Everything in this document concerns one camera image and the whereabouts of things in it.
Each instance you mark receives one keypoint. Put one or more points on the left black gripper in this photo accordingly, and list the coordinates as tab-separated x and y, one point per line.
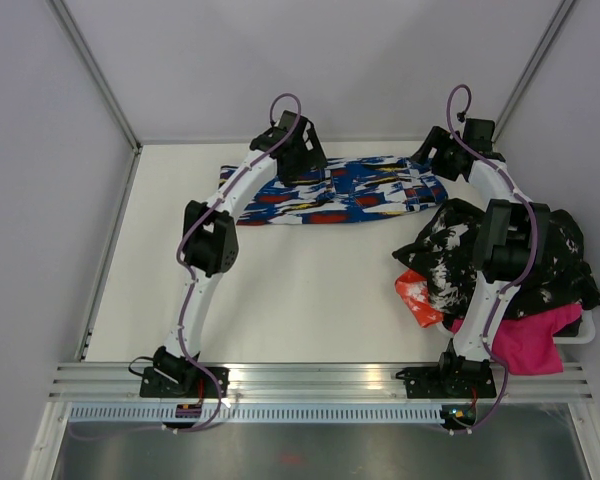
314	160

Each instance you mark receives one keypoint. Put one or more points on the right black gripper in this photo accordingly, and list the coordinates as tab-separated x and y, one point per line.
439	138

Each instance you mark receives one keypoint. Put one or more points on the blue white red patterned trousers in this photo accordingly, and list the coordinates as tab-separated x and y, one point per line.
347	190

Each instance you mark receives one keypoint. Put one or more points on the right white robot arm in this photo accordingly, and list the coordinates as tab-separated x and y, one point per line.
510	240

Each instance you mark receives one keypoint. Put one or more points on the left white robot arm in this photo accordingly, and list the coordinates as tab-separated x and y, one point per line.
209	245

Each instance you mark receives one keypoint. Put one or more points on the black white patterned trousers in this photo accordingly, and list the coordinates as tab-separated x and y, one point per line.
442	253

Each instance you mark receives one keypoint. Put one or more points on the orange white garment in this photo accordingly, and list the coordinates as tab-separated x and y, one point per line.
412	288

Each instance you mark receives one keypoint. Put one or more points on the pink garment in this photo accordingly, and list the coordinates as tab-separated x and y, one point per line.
527	346

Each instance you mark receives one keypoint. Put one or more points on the white tray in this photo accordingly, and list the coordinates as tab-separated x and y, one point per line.
586	332

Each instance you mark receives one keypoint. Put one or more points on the right aluminium frame post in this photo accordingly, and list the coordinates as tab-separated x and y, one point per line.
539	55

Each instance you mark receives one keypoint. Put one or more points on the aluminium frame post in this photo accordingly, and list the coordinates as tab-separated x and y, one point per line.
76	38
539	55

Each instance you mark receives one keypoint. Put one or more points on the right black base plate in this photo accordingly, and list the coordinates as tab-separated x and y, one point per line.
430	383

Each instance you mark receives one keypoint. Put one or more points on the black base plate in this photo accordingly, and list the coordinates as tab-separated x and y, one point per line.
197	385
430	383

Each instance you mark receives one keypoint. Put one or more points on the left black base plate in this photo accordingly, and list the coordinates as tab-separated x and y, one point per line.
197	385

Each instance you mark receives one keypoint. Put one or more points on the left aluminium frame post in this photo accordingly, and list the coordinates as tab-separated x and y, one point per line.
76	38

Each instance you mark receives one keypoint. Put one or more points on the slotted cable duct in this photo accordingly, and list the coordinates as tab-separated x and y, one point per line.
260	413

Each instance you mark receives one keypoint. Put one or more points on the aluminium mounting rail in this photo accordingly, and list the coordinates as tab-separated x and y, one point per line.
305	383

